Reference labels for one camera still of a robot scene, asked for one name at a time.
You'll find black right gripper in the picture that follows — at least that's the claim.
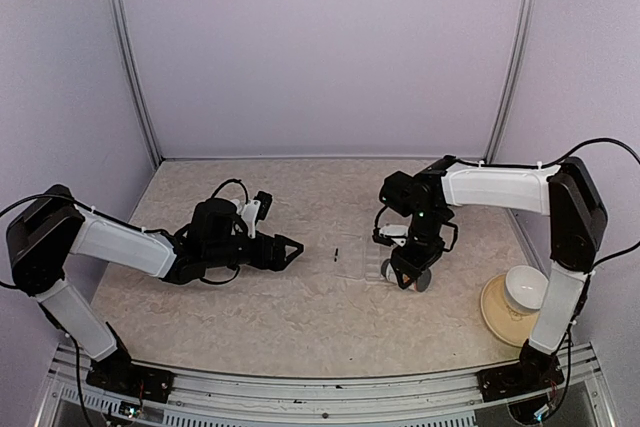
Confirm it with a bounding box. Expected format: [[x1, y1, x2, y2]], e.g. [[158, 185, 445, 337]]
[[391, 206, 447, 287]]

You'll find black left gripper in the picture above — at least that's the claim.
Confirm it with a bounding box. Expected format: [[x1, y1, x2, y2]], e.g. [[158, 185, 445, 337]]
[[205, 230, 303, 271]]

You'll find orange grey-capped pill bottle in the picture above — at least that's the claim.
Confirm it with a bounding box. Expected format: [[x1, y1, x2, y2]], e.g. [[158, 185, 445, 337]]
[[380, 258, 432, 292]]

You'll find clear plastic pill organizer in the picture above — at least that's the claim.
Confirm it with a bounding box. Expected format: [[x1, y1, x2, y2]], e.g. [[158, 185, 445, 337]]
[[332, 233, 389, 282]]

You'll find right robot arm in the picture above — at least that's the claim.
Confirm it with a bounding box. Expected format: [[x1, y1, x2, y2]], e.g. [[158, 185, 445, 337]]
[[372, 155, 609, 391]]

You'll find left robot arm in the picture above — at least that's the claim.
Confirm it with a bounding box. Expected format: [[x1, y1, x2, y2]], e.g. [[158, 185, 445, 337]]
[[6, 184, 304, 392]]

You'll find white bowl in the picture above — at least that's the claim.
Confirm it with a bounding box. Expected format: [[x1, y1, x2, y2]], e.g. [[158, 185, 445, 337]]
[[504, 265, 548, 314]]

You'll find beige plate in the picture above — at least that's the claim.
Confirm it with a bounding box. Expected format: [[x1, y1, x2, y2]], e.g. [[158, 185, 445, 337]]
[[480, 274, 539, 347]]

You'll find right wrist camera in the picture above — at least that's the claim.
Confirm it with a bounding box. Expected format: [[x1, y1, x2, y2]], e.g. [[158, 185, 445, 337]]
[[372, 224, 409, 247]]

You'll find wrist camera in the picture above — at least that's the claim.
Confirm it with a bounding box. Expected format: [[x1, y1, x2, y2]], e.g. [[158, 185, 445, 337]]
[[238, 191, 273, 239], [372, 224, 409, 247]]

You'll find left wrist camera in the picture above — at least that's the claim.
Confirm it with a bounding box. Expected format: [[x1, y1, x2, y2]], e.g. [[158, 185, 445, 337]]
[[238, 191, 273, 239]]

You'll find front aluminium rail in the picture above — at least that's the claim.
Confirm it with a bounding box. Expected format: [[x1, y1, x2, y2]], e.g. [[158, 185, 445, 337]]
[[37, 344, 614, 427]]

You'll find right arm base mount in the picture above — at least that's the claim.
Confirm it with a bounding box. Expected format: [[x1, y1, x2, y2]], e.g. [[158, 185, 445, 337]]
[[476, 341, 565, 402]]

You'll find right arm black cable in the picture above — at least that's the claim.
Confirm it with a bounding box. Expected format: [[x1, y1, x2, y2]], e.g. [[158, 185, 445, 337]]
[[544, 136, 640, 268]]

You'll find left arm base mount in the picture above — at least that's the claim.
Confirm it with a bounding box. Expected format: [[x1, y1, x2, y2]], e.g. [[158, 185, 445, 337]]
[[86, 352, 174, 404]]

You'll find right aluminium frame post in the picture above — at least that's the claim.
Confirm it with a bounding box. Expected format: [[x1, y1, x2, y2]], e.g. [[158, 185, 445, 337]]
[[483, 0, 535, 162]]

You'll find aluminium frame post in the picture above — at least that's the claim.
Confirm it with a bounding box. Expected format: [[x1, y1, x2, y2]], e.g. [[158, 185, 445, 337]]
[[483, 0, 535, 162], [109, 0, 164, 170]]

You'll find left aluminium frame post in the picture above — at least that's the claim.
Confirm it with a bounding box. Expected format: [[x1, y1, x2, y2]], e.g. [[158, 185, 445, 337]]
[[109, 0, 164, 170]]

